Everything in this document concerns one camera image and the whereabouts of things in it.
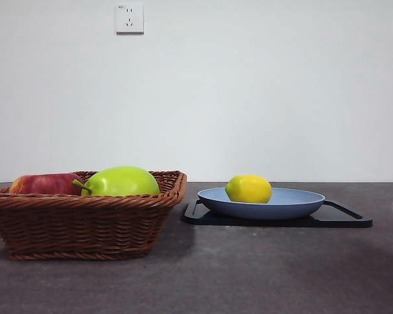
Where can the blue round plate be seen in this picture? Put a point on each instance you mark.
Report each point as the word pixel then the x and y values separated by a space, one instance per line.
pixel 265 209

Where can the brown woven wicker basket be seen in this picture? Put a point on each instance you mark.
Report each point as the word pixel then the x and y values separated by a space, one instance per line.
pixel 78 225

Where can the black rectangular tray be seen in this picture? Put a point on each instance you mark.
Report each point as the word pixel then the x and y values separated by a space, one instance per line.
pixel 340 220

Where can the yellow green lemon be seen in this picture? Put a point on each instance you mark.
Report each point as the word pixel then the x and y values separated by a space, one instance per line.
pixel 249 189

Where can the white wall power socket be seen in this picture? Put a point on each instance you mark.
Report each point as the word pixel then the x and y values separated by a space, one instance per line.
pixel 129 18

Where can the green pear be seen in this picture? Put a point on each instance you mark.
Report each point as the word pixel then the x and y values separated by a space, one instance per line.
pixel 124 183

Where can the red apple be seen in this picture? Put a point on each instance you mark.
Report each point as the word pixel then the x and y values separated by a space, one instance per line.
pixel 42 184

